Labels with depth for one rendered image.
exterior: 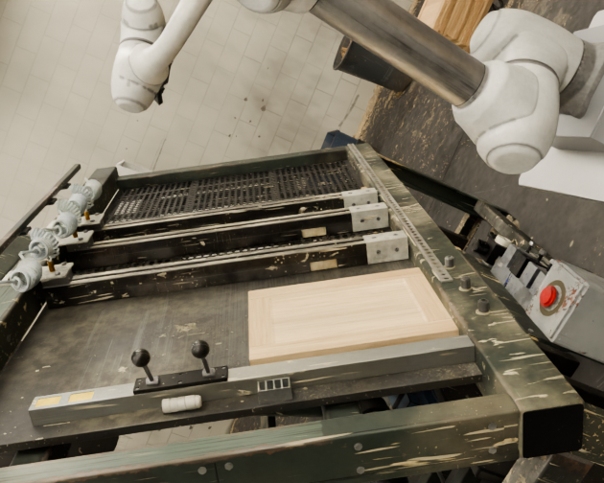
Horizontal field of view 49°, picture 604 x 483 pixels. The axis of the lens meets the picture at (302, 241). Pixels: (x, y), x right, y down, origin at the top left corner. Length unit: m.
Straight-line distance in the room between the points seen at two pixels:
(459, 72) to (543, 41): 0.25
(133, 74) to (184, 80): 5.23
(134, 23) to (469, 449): 1.21
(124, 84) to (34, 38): 5.42
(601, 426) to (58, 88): 6.22
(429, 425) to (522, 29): 0.85
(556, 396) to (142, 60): 1.14
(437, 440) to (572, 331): 0.31
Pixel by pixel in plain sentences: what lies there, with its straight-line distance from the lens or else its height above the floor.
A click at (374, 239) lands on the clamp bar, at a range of 1.98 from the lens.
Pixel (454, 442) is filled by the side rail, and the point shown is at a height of 0.98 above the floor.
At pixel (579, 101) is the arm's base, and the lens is 1.62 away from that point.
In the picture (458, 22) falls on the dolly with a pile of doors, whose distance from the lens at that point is 4.73.
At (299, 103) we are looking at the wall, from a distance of 6.94.
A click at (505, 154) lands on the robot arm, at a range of 1.40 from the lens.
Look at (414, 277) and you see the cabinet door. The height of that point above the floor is 0.91.
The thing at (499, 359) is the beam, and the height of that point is 0.88.
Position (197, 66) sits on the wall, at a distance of 6.87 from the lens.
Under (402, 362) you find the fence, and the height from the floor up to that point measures 1.03.
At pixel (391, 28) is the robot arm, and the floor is 1.35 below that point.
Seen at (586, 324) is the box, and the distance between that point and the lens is 1.23.
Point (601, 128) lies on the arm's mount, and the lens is 1.57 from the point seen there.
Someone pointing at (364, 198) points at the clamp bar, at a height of 0.95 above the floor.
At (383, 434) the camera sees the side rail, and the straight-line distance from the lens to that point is 1.23.
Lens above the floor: 1.62
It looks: 12 degrees down
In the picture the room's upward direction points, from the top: 68 degrees counter-clockwise
